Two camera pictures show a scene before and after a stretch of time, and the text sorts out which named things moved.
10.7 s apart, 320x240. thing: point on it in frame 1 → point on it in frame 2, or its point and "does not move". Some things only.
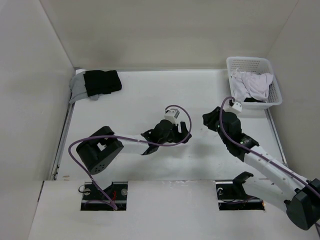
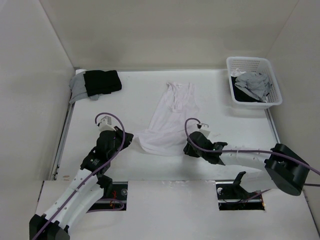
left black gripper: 179,136 → 128,140
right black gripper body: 219,132 → 191,151
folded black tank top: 99,81 does not move
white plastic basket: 255,65 does not move
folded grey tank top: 78,90 does not move
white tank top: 245,84 → 176,110
